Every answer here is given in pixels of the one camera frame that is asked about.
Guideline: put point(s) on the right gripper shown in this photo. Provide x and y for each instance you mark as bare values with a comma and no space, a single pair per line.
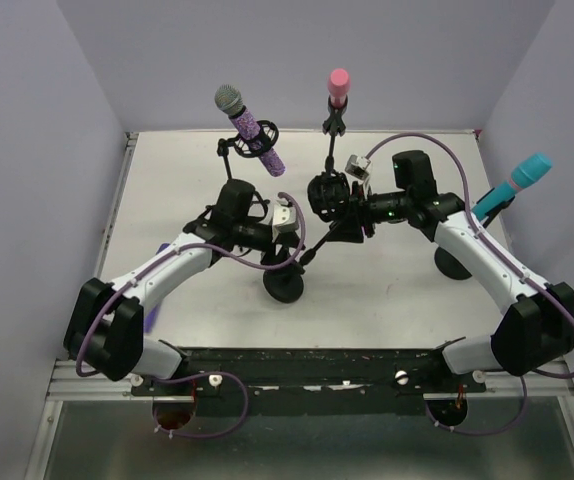
357,213

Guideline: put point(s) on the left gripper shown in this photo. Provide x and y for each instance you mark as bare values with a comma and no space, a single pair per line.
286,240

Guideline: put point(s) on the black shock-mount desk stand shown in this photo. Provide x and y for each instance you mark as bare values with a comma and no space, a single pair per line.
288,288

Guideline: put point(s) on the plain purple microphone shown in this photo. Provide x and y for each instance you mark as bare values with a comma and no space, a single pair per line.
151,318

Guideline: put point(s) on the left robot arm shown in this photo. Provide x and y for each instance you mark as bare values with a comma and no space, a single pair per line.
106,332

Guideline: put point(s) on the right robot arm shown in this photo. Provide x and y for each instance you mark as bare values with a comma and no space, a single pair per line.
537,324

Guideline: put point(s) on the black round-base clip stand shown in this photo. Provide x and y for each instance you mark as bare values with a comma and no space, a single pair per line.
334,150

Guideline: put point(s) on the black right round-base stand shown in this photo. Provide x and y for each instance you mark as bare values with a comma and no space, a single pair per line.
448,265

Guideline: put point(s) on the pink microphone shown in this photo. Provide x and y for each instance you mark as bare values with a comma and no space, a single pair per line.
338,85

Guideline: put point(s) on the purple glitter microphone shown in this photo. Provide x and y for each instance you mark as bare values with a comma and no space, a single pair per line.
228,100

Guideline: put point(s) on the teal microphone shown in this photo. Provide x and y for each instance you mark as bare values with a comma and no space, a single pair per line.
523,176

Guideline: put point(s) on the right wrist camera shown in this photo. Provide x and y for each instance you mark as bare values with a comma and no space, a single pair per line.
358,167

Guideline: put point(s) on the black tripod shock-mount stand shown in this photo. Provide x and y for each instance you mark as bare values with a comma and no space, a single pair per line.
224,145

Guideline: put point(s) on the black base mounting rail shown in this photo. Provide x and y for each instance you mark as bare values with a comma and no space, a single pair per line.
312,382

